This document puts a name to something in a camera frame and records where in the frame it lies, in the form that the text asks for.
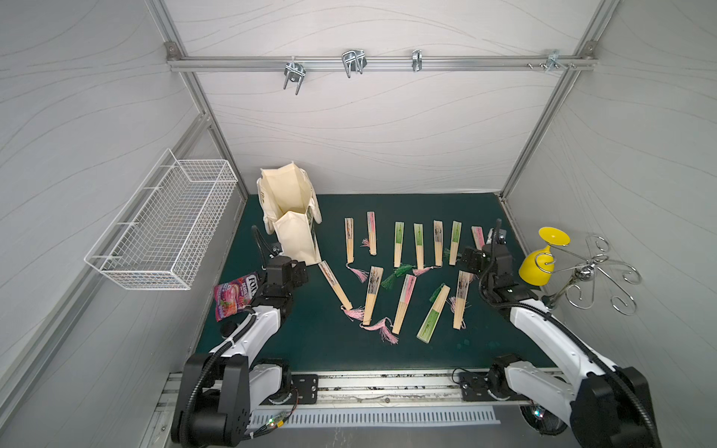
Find bamboo folding fan green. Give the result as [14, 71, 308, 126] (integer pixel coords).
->
[414, 223, 425, 270]
[444, 221, 462, 266]

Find cream canvas tote bag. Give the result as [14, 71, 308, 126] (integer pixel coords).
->
[257, 162, 322, 266]

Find bamboo folding fan pink tassel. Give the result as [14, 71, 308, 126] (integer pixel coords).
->
[413, 220, 444, 276]

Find bamboo folding fan twelfth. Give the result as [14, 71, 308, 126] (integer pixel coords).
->
[345, 218, 369, 283]

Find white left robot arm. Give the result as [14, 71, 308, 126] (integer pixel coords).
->
[170, 228, 308, 447]

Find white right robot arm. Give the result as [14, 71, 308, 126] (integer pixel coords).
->
[460, 223, 662, 447]

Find yellow plastic wine glass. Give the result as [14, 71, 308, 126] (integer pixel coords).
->
[518, 227, 571, 287]

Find pink snack packet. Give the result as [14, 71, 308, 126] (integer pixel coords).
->
[214, 272, 261, 321]

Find metal double hook left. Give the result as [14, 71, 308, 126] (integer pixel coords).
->
[283, 61, 306, 95]

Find metal double hook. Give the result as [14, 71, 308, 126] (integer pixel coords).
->
[341, 50, 367, 78]
[283, 61, 306, 95]

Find metal hook right end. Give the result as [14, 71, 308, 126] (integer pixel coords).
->
[527, 50, 577, 73]

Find small metal hook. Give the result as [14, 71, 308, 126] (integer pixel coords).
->
[412, 50, 423, 73]

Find metal double hook middle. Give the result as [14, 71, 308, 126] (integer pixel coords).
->
[341, 50, 367, 78]

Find chrome wire glass rack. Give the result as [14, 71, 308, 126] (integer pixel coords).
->
[540, 233, 642, 317]

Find white wire basket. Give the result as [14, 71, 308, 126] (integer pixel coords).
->
[84, 149, 237, 291]

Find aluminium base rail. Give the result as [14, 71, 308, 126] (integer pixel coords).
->
[156, 366, 617, 413]

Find aluminium crossbar rail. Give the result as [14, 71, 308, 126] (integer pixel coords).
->
[167, 50, 599, 73]

